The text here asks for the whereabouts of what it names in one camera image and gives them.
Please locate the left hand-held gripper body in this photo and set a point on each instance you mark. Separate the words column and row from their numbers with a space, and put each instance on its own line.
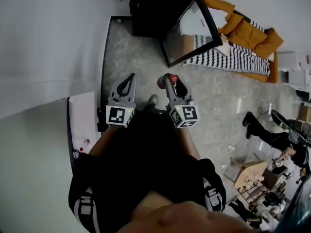
column 119, row 116

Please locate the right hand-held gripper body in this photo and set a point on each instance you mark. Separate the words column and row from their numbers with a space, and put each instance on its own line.
column 185, row 115

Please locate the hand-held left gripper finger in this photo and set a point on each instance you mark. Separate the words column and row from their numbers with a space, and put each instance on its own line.
column 132, row 91
column 116, row 87

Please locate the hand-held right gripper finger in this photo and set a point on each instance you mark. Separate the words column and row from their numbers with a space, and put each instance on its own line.
column 171, row 91
column 187, row 91

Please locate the small red object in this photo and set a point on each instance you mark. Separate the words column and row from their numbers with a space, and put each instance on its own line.
column 173, row 78

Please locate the black mini fridge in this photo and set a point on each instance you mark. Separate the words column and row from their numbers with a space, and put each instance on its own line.
column 150, row 8

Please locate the person's left forearm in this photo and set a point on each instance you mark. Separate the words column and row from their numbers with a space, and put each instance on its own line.
column 104, row 142

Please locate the person's right forearm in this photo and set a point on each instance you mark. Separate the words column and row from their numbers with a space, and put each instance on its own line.
column 188, row 142

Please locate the person's grey shoe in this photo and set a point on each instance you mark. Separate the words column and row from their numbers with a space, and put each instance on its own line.
column 152, row 100

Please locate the person's black clothing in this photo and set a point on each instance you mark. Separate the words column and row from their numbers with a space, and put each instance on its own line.
column 145, row 159

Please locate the white power strip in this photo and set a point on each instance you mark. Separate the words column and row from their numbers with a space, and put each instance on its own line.
column 230, row 148

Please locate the beige cardboard box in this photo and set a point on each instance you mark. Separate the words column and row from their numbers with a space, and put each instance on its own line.
column 224, row 48

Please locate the black-and-white striped blanket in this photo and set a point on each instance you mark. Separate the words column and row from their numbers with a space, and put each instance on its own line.
column 240, row 58

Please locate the white paper sheets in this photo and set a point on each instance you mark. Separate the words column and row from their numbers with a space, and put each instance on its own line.
column 217, row 16

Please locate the orange jacket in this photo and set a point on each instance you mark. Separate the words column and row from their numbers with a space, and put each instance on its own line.
column 245, row 33

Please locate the light wooden table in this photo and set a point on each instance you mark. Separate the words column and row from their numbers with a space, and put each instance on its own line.
column 251, row 172

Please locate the black office chair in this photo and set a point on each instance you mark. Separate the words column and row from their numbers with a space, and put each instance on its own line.
column 281, row 120

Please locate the white storage boxes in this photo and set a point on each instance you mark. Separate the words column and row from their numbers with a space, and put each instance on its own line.
column 291, row 64

